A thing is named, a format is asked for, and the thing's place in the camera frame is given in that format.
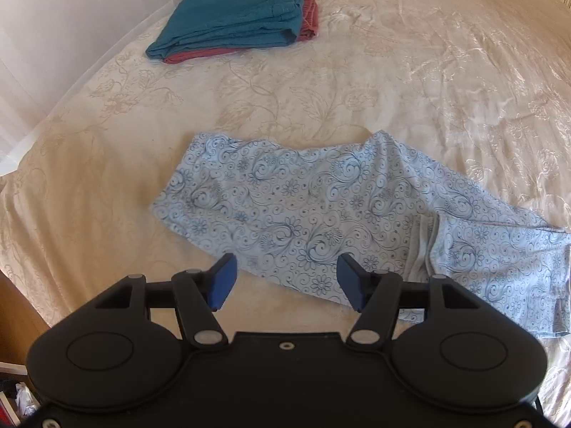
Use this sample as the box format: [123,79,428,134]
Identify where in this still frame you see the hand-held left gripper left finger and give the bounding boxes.
[91,253,237,349]

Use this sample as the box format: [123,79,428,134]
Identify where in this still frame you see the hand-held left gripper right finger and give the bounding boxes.
[337,253,482,348]

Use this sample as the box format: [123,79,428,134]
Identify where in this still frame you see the light blue floral pants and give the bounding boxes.
[148,130,571,340]

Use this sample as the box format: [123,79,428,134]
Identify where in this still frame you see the teal folded pants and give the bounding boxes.
[146,0,305,60]

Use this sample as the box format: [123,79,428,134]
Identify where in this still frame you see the red folded pants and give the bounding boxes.
[163,0,320,64]

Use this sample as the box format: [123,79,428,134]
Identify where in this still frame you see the cream floral bedspread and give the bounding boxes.
[0,0,571,426]

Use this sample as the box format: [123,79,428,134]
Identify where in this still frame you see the white crumpled plastic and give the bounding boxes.
[15,382,40,415]

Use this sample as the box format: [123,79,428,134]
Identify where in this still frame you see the white sheer curtain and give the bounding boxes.
[0,2,188,177]

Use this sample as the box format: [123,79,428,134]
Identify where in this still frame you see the red book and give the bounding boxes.
[0,391,21,427]

